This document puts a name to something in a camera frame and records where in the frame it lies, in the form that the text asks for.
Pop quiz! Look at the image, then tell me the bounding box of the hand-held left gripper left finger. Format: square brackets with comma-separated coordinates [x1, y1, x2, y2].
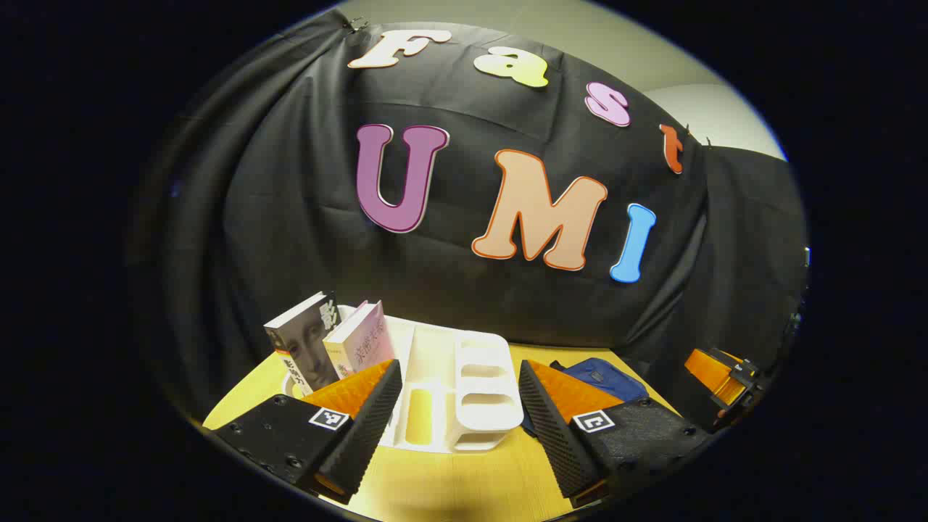
[205, 358, 404, 506]

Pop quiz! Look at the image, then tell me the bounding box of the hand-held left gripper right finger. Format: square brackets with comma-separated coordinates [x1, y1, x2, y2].
[518, 360, 716, 509]

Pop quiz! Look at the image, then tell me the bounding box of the blue schoolbag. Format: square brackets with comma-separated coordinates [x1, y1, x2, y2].
[522, 357, 650, 437]

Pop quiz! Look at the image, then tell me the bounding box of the white plastic bookshelf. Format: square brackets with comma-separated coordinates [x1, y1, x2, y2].
[279, 304, 525, 455]

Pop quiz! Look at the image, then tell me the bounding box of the pink cover book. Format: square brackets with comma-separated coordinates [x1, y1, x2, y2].
[323, 300, 397, 380]

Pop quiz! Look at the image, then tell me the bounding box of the black backdrop cloth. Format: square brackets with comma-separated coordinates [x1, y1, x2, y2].
[127, 7, 810, 430]

